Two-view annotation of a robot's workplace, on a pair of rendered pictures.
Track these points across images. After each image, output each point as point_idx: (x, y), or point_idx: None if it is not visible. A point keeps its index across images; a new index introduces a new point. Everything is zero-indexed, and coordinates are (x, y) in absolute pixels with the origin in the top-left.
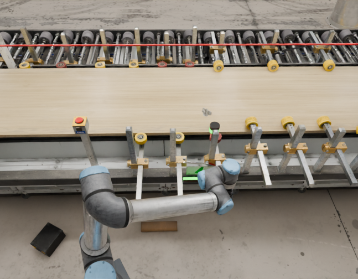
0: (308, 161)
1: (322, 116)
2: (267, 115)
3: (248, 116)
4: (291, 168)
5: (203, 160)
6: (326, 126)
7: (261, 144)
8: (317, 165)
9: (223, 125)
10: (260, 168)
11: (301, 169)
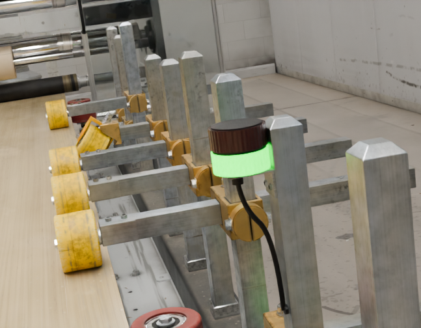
0: (141, 312)
1: (53, 152)
2: (10, 250)
3: (8, 281)
4: (209, 297)
5: None
6: (94, 153)
7: (222, 189)
8: (200, 239)
9: (79, 321)
10: (334, 195)
11: (207, 284)
